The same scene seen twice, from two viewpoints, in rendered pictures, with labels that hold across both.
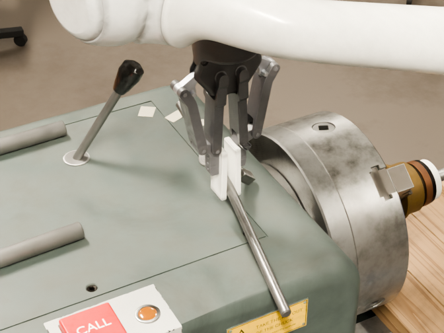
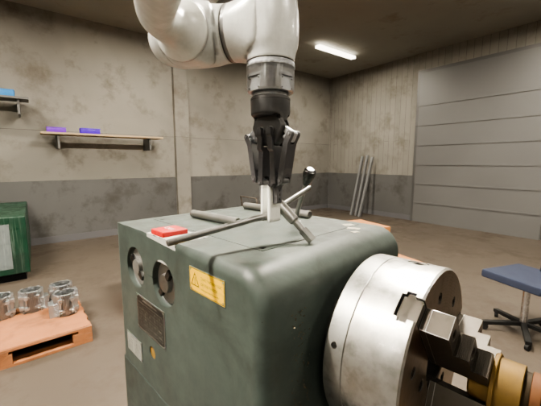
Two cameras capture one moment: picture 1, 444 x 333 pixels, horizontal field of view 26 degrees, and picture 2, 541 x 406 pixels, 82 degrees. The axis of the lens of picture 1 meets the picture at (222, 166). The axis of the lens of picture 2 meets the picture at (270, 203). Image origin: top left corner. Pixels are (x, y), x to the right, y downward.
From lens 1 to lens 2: 1.13 m
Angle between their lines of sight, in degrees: 72
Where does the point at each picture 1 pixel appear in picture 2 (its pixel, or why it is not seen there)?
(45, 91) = not seen: outside the picture
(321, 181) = (361, 275)
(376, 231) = (371, 337)
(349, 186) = (377, 291)
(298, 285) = (223, 266)
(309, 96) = not seen: outside the picture
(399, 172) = (443, 319)
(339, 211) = (353, 300)
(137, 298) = not seen: hidden behind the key
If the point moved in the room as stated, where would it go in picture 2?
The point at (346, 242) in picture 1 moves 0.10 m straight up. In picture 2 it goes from (342, 325) to (344, 264)
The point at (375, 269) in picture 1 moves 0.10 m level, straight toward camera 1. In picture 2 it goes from (358, 374) to (291, 378)
